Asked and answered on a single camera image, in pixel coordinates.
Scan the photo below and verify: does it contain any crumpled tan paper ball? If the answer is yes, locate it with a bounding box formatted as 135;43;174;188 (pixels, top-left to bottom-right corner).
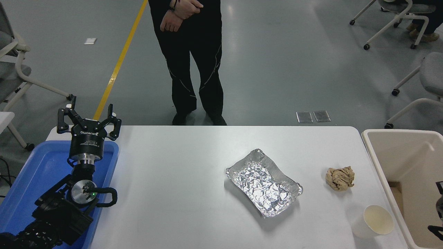
325;166;355;192

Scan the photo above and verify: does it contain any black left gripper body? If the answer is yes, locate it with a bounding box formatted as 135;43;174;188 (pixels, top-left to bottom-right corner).
68;119;105;162

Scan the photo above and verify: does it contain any white paper cup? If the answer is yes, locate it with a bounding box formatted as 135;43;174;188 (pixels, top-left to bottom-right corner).
351;205;395;239

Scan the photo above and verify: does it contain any blue plastic tray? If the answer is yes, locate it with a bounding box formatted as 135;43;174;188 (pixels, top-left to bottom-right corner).
0;140;119;249

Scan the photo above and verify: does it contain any standing person's left hand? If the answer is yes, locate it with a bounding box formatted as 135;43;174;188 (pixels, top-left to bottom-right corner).
160;10;184;32

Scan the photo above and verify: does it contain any standing person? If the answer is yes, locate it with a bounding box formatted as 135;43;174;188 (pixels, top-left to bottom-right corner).
148;0;228;126

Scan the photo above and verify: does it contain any crumpled foil tray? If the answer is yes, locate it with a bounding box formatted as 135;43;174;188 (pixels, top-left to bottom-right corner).
226;149;304;218

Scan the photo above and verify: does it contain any white side table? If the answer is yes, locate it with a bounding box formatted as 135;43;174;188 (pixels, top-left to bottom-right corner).
0;112;16;135

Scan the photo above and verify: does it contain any large pale bin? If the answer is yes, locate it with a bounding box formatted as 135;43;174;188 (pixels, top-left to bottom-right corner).
361;129;443;249

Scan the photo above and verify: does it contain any seated person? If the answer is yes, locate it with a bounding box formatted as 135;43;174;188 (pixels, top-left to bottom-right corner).
405;0;443;43

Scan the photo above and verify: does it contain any standing person's right hand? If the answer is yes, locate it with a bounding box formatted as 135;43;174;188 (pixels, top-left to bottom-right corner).
172;0;204;20

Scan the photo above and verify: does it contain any grey white office chair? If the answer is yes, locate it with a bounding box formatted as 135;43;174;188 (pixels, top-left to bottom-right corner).
384;52;443;129
0;0;74;151
350;0;437;50

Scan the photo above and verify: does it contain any black floor cable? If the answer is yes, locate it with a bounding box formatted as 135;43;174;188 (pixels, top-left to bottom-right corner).
0;157;16;199

